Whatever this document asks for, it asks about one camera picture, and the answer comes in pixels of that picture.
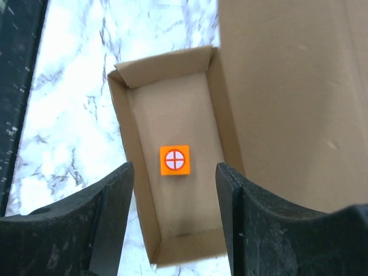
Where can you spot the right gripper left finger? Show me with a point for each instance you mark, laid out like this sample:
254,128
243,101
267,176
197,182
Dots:
82,234

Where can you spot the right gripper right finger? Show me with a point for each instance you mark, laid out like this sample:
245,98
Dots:
268,235

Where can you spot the small orange cube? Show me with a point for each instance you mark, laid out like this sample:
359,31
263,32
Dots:
174,160

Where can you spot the cardboard box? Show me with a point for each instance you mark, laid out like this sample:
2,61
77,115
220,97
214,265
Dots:
283,100

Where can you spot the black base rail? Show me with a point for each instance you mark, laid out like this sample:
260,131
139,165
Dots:
21,28

